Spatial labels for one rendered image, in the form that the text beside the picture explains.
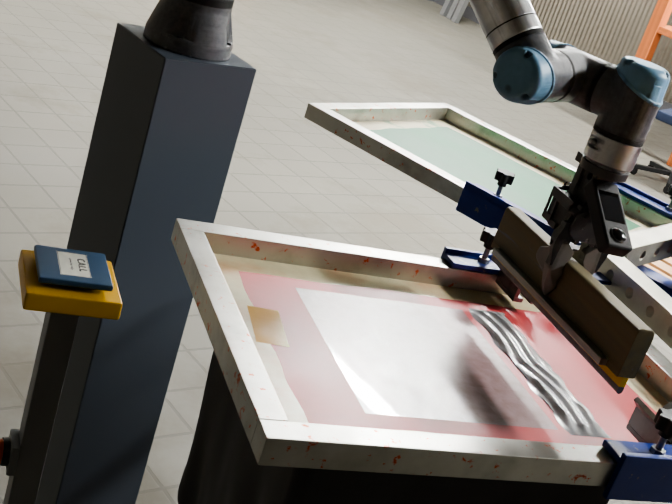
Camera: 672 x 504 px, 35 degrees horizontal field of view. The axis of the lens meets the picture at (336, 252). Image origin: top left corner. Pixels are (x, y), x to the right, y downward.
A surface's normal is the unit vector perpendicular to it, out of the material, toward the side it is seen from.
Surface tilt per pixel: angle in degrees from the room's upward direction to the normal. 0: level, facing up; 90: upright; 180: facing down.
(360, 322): 0
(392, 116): 90
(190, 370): 0
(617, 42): 90
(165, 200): 90
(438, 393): 0
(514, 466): 90
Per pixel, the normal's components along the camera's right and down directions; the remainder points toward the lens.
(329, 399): 0.29, -0.88
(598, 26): -0.77, 0.01
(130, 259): 0.57, 0.47
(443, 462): 0.30, 0.45
